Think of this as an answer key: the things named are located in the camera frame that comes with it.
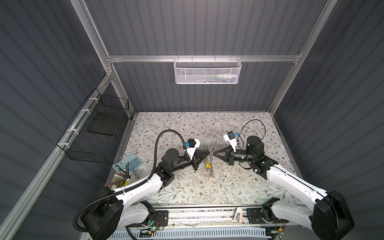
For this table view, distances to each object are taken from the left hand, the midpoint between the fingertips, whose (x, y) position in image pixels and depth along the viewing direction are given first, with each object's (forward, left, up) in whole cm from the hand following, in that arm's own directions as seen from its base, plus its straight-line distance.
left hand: (208, 151), depth 71 cm
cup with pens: (-4, +46, -16) cm, 49 cm away
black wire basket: (+11, +57, +3) cm, 58 cm away
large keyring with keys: (-5, 0, -5) cm, 7 cm away
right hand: (-2, -3, -2) cm, 4 cm away
